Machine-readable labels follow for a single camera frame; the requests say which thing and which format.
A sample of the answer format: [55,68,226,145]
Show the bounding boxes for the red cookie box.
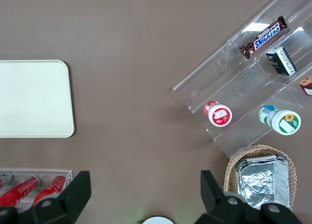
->
[299,74,312,97]

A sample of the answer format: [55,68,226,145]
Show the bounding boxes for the clear acrylic bottle rack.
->
[0,169,73,210]

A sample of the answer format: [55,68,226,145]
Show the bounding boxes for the small black white carton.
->
[265,46,297,76]

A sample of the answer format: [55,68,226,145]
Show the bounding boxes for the clear acrylic stepped stand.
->
[172,0,312,159]

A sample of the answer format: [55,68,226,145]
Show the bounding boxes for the Snickers chocolate bar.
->
[239,16,289,59]

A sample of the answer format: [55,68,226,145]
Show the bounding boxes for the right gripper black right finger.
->
[196,170,263,224]

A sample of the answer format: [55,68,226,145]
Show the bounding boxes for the light tan wicker basket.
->
[223,144,297,211]

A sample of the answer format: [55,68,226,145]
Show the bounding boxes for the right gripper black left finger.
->
[31,170,92,224]

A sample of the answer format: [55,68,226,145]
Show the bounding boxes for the green lidded yogurt cup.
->
[258,104,302,136]

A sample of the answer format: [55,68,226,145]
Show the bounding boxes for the cream rectangular tray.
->
[0,59,75,138]

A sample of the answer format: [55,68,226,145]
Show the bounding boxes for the red lidded yogurt cup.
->
[203,100,233,127]

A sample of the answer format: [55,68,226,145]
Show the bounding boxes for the aluminium foil container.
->
[235,154,293,210]

